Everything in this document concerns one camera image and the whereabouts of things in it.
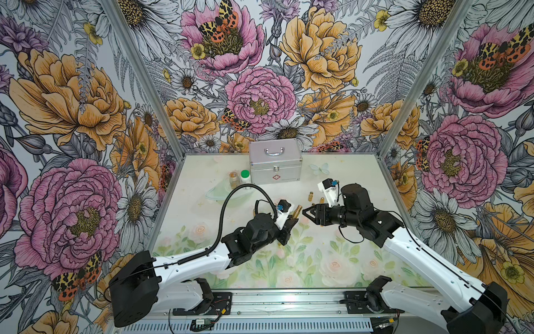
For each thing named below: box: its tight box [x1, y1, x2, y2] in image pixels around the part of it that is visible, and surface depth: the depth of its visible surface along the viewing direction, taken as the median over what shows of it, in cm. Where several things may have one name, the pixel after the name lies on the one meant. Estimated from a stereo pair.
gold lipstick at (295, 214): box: [292, 204, 303, 220], surface depth 74 cm
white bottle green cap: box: [240, 169, 252, 185], surface depth 104 cm
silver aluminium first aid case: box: [248, 137, 304, 185], surface depth 104 cm
